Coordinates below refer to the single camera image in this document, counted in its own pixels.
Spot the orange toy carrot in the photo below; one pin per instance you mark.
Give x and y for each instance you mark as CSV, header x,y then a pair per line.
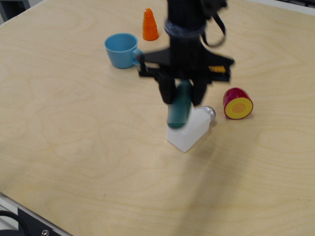
x,y
149,27

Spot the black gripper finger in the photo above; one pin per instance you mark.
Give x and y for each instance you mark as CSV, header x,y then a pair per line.
x,y
198,90
167,88

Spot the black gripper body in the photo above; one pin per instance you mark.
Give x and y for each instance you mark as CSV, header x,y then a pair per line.
x,y
184,59

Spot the white salt shaker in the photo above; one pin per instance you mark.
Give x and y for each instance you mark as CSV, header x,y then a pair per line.
x,y
197,125

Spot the blue plastic cup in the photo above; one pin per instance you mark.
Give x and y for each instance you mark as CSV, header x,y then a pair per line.
x,y
122,50

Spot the red yellow toy fruit half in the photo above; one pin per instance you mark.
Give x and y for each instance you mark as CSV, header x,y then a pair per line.
x,y
237,103

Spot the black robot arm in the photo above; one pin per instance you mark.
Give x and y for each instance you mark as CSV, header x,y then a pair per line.
x,y
187,19

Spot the black corner bracket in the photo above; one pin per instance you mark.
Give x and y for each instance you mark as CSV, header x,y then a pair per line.
x,y
39,226

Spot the yellow toy corn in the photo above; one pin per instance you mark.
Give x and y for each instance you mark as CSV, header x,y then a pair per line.
x,y
217,63

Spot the aluminium table frame rail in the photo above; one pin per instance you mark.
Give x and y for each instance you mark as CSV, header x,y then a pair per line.
x,y
10,223

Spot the green toy cucumber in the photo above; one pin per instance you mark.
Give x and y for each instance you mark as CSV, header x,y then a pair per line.
x,y
179,109

